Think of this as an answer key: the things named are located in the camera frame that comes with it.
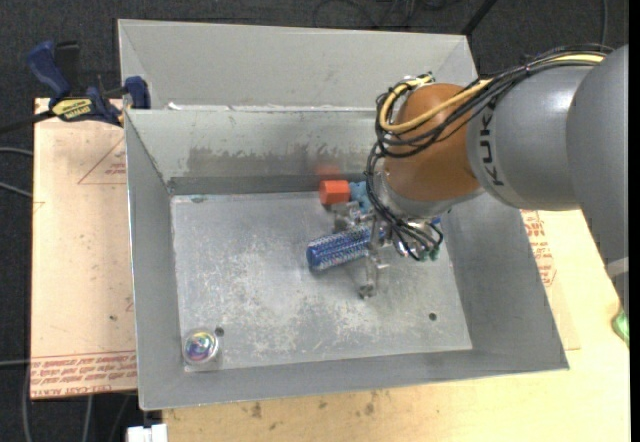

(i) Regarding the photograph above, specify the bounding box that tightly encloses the orange-red block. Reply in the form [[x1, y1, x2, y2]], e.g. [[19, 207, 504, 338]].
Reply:
[[318, 178, 352, 207]]

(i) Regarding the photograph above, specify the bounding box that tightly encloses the clear iridescent ball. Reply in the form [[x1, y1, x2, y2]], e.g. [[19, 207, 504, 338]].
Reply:
[[181, 326, 221, 366]]

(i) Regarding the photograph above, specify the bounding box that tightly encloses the brown cardboard board red print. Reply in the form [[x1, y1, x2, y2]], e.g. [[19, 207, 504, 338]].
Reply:
[[29, 97, 582, 401]]

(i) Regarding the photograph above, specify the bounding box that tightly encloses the light blue toy piece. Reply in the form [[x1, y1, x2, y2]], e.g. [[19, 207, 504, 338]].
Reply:
[[349, 181, 372, 210]]

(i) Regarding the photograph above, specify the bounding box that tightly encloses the blue ribbed roller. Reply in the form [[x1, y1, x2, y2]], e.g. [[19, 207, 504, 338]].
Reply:
[[305, 224, 375, 273]]

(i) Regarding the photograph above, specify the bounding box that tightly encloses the grey metal bin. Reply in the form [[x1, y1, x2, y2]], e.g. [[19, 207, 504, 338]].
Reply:
[[117, 18, 570, 412]]

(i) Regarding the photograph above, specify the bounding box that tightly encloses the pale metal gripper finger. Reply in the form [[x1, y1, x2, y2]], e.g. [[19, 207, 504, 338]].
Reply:
[[358, 224, 391, 300], [331, 204, 370, 231]]

